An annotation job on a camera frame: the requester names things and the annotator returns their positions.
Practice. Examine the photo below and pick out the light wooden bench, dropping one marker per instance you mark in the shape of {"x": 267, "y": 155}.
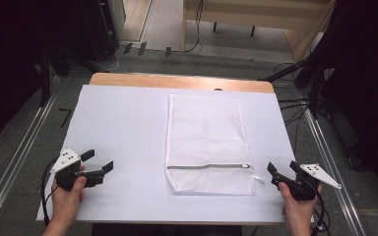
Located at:
{"x": 259, "y": 19}

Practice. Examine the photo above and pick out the white table cover sheet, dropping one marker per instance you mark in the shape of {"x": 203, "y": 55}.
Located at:
{"x": 124, "y": 137}

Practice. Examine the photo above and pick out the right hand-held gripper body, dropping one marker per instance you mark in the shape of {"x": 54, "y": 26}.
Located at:
{"x": 303, "y": 182}

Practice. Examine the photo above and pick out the wooden table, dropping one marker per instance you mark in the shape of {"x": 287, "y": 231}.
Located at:
{"x": 180, "y": 82}

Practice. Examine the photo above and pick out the white mesh laundry bag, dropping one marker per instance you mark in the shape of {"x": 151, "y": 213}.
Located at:
{"x": 207, "y": 144}

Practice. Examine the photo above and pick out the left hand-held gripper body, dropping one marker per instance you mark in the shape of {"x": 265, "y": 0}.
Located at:
{"x": 66, "y": 169}

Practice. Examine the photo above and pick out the black tripod stand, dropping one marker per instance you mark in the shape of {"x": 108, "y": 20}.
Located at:
{"x": 59, "y": 62}
{"x": 308, "y": 75}

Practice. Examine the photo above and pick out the person's right hand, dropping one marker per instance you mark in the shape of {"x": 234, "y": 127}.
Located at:
{"x": 298, "y": 206}

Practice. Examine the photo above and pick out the person's left hand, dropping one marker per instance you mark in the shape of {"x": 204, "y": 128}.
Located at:
{"x": 68, "y": 196}

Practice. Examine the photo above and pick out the black curtain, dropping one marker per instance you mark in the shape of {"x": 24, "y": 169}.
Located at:
{"x": 364, "y": 82}
{"x": 29, "y": 49}

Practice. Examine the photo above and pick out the metal floor rail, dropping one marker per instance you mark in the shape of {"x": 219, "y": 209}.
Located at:
{"x": 332, "y": 170}
{"x": 16, "y": 157}

